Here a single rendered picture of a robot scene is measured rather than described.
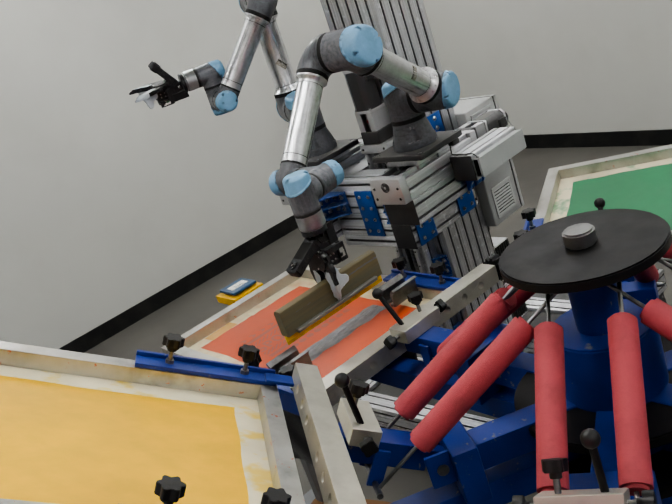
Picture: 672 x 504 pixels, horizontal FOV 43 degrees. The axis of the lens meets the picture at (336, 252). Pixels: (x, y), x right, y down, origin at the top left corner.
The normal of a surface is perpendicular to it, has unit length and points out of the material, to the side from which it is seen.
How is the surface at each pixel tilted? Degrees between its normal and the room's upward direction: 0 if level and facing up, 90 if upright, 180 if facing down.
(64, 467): 32
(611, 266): 0
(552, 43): 90
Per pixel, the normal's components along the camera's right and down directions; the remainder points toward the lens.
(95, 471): 0.23, -0.94
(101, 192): 0.61, 0.07
